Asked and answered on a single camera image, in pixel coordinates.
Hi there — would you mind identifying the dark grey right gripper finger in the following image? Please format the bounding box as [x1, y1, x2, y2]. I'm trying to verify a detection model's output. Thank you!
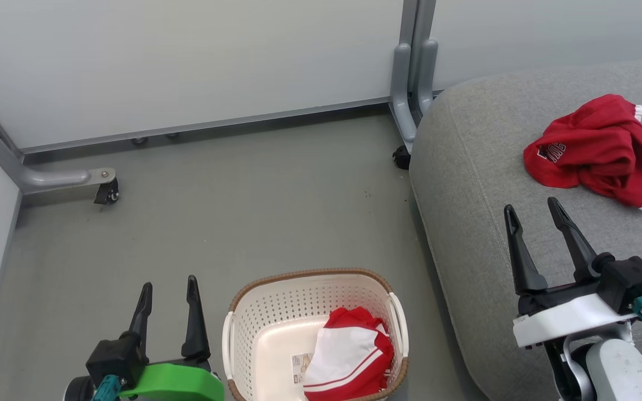
[504, 204, 548, 296]
[547, 197, 600, 281]

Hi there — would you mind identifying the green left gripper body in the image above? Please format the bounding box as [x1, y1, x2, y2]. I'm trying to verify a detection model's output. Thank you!
[119, 356, 225, 401]

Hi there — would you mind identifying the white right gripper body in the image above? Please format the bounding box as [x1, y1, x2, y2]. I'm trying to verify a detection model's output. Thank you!
[513, 280, 638, 349]

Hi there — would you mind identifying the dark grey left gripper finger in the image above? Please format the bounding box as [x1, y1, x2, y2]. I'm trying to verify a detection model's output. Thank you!
[129, 282, 153, 351]
[182, 275, 211, 360]

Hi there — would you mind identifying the red shirt with printed lettering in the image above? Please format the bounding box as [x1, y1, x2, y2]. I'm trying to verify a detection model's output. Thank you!
[523, 94, 642, 213]

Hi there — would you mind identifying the red and white striped garment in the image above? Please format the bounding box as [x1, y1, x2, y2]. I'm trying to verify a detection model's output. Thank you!
[303, 306, 395, 401]

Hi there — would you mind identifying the grey fabric sofa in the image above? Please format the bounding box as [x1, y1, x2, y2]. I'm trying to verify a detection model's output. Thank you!
[409, 58, 642, 401]

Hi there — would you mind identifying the white perforated laundry basket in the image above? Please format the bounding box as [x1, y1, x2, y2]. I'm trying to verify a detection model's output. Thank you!
[222, 268, 410, 401]

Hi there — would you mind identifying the paper label sticker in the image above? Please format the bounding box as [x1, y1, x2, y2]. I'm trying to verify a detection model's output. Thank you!
[291, 352, 315, 385]

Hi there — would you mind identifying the grey curved partition foot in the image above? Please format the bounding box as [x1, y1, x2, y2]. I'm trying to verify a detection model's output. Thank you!
[0, 84, 116, 195]

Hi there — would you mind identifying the teal left cable connector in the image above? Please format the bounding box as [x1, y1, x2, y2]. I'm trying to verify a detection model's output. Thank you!
[91, 374, 122, 401]

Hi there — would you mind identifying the grey partition bottom rail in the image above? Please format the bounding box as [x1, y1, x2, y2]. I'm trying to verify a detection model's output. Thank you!
[20, 97, 391, 157]

